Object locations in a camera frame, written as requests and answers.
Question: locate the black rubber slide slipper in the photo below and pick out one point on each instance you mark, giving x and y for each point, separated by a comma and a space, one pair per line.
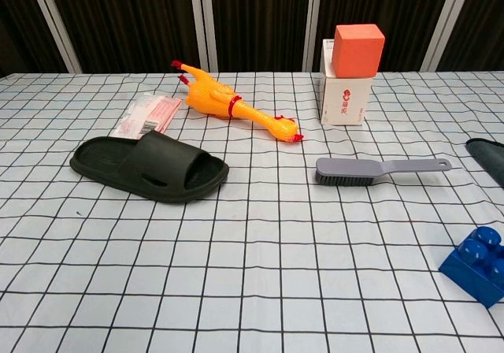
157, 160

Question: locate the grey cleaning brush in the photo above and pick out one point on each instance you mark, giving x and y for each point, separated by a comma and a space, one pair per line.
354, 168

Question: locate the yellow rubber chicken toy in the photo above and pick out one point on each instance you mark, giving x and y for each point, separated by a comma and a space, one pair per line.
208, 93

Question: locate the white black checkered tablecloth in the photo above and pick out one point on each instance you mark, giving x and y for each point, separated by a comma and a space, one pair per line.
252, 270

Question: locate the white cardboard box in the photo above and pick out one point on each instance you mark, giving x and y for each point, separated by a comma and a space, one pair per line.
342, 101

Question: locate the pink white plastic packet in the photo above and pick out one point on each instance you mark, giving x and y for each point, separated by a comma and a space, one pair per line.
153, 110

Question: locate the orange cube box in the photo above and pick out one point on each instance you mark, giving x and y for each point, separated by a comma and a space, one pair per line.
354, 57

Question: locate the dark pleated curtain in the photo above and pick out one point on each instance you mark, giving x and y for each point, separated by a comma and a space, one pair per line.
130, 22

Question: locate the blue toy building block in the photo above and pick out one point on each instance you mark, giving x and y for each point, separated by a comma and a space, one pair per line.
468, 274

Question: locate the white partition post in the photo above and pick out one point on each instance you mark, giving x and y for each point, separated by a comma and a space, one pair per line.
55, 26
202, 22
317, 22
448, 22

